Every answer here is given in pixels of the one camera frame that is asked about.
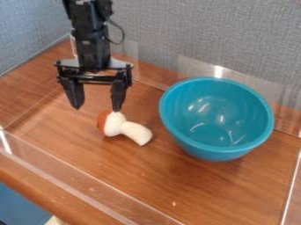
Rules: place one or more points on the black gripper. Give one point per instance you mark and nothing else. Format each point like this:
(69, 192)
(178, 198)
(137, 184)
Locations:
(93, 66)

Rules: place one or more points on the brown and white toy mushroom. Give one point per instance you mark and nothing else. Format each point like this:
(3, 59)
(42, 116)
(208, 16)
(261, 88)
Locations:
(113, 124)

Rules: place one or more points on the blue plastic bowl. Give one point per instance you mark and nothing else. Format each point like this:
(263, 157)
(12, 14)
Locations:
(218, 118)

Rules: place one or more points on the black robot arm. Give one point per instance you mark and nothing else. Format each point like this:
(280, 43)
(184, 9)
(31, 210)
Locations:
(90, 16)

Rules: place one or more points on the clear acrylic back barrier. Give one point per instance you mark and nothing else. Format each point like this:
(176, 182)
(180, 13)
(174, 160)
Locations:
(161, 68)

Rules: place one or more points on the clear acrylic barrier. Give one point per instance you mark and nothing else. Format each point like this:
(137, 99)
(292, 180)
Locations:
(75, 196)
(161, 68)

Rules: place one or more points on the clear acrylic front barrier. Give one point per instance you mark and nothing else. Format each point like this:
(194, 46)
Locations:
(75, 196)

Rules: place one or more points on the clear acrylic corner bracket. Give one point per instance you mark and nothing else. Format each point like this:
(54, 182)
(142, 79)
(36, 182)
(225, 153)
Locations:
(73, 47)

